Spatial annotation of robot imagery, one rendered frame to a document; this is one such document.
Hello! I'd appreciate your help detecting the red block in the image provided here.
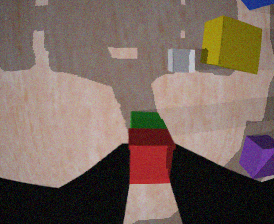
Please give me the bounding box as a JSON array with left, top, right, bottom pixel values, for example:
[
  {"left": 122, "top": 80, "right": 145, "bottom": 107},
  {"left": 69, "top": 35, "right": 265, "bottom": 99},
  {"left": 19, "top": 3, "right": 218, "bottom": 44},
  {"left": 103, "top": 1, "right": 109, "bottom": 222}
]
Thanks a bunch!
[{"left": 129, "top": 128, "right": 177, "bottom": 184}]

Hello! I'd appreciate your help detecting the yellow cube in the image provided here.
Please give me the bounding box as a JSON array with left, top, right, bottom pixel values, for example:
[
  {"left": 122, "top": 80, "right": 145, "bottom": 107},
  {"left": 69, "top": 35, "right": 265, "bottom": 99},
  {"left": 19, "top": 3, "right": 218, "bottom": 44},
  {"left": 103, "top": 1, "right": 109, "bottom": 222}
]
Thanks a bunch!
[{"left": 200, "top": 15, "right": 262, "bottom": 75}]

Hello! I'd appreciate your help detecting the blue block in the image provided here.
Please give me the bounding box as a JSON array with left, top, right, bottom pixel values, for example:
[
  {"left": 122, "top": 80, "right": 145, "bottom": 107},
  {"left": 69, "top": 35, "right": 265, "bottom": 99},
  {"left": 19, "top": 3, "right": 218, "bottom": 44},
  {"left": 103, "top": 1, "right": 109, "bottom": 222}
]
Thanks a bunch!
[{"left": 242, "top": 0, "right": 274, "bottom": 11}]

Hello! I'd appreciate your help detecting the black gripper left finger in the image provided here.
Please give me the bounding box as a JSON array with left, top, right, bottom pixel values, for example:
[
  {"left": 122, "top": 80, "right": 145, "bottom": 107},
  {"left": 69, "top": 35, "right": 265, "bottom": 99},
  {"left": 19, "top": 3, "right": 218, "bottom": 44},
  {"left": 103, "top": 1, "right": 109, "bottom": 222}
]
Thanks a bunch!
[{"left": 0, "top": 143, "right": 130, "bottom": 224}]

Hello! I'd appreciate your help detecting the purple cube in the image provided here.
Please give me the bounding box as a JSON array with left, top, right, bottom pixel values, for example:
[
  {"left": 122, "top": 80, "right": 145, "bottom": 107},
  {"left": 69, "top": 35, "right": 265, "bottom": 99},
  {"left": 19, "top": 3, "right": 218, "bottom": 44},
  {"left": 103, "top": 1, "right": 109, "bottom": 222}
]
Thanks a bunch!
[{"left": 239, "top": 135, "right": 274, "bottom": 180}]

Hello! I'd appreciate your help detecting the green block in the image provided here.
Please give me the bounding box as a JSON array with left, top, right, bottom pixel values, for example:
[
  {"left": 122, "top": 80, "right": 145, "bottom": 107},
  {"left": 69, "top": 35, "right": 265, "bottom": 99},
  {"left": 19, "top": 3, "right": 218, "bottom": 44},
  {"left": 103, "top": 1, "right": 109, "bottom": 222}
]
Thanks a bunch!
[
  {"left": 132, "top": 119, "right": 168, "bottom": 129},
  {"left": 130, "top": 112, "right": 161, "bottom": 129}
]

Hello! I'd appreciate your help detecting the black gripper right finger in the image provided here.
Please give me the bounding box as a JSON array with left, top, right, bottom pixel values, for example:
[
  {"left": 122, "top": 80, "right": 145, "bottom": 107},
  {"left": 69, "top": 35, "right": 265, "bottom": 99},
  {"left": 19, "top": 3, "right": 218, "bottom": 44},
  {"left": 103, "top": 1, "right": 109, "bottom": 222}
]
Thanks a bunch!
[{"left": 170, "top": 144, "right": 274, "bottom": 224}]

